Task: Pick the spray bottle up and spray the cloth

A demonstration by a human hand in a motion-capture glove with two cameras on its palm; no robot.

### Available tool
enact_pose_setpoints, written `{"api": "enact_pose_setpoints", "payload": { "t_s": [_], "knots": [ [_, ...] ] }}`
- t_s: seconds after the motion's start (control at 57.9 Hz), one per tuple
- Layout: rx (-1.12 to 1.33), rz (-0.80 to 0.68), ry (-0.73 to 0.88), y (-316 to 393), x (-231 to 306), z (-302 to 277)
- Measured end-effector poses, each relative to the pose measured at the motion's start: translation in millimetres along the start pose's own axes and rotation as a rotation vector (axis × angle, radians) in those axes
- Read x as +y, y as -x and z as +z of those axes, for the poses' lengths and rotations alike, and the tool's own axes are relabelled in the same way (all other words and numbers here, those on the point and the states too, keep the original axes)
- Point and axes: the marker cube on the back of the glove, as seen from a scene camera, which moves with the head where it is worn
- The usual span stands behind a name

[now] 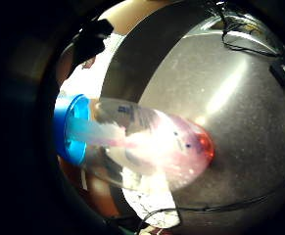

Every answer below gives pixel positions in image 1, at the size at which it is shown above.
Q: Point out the clear bottle with blue cap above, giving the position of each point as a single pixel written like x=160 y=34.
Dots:
x=161 y=143

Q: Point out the small black box device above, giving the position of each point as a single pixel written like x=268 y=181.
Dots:
x=283 y=74

